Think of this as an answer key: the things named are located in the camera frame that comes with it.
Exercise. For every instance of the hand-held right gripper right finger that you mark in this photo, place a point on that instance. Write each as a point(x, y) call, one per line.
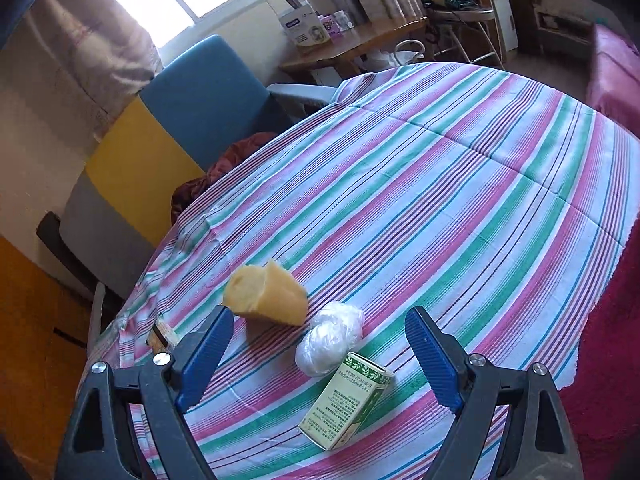
point(430, 355)

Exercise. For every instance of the beige curtain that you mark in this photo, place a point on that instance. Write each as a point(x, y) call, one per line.
point(90, 55)

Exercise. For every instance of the cracker packet with green edges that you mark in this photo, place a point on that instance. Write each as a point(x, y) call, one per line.
point(162, 332)

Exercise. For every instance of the white cabinet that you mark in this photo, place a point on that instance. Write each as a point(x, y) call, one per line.
point(505, 15)

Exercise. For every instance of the grey yellow blue armchair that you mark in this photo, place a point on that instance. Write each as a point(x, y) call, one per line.
point(200, 95)

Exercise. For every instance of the white printed box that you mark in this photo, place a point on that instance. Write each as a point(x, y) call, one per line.
point(300, 27)

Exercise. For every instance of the white plastic bag ball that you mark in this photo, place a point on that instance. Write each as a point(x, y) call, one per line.
point(325, 345)

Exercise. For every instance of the wooden desk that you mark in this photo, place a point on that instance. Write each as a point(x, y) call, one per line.
point(360, 42)

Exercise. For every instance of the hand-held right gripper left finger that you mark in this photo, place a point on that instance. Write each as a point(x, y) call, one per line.
point(205, 360)

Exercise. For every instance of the red blanket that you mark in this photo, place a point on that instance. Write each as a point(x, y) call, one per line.
point(610, 360)

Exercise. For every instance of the orange wooden cabinet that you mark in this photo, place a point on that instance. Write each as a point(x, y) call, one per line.
point(30, 310)

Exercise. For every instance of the yellow sponge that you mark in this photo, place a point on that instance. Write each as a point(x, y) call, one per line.
point(270, 295)

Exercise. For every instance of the dark red cloth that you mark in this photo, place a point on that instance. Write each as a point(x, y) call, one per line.
point(235, 155)

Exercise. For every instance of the green and white box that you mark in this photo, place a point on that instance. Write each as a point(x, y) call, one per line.
point(345, 405)

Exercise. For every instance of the striped tablecloth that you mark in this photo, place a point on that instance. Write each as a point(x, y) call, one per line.
point(425, 185)

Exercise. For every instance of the pink bed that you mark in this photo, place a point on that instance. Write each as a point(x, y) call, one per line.
point(615, 70)

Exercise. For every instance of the small purple box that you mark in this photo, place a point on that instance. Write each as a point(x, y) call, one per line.
point(329, 25)

